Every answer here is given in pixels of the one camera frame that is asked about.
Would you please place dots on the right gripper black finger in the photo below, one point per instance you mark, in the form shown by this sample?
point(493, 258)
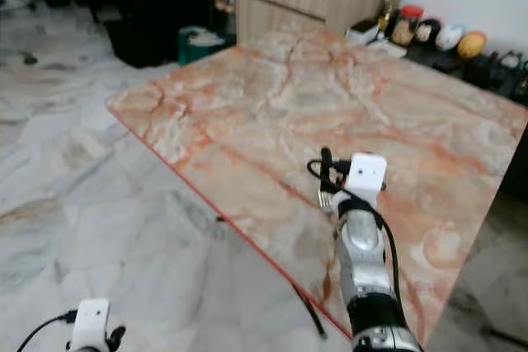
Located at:
point(327, 180)
point(326, 159)

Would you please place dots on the silver metal fork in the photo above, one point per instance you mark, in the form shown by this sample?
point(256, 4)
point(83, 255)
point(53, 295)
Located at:
point(326, 199)

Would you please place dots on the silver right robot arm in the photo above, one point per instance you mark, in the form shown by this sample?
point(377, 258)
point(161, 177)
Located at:
point(365, 269)

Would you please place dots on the white box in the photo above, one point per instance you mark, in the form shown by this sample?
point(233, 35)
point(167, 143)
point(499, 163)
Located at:
point(363, 32)

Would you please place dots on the black folding table legs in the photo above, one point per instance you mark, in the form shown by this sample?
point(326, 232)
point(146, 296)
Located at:
point(312, 312)

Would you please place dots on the glass jar red lid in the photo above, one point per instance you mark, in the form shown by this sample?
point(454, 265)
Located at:
point(406, 27)

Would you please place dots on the gold ornament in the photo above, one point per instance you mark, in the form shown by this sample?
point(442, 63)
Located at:
point(389, 10)

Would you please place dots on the black and white round toy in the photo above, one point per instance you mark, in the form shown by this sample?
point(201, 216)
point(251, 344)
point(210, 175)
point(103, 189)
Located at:
point(428, 32)

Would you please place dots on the green storage box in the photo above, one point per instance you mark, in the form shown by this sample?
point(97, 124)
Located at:
point(200, 47)

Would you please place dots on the orange round toy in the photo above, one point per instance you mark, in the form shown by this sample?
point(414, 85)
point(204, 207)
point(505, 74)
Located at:
point(472, 44)

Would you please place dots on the black dining furniture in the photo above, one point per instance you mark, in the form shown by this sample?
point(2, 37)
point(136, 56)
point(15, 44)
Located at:
point(148, 22)

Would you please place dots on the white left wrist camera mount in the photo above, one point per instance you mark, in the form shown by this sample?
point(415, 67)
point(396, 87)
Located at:
point(91, 323)

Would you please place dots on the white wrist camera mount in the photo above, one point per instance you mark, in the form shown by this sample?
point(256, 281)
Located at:
point(91, 323)
point(368, 174)

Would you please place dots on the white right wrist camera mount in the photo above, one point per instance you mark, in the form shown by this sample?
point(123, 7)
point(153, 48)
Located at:
point(368, 174)

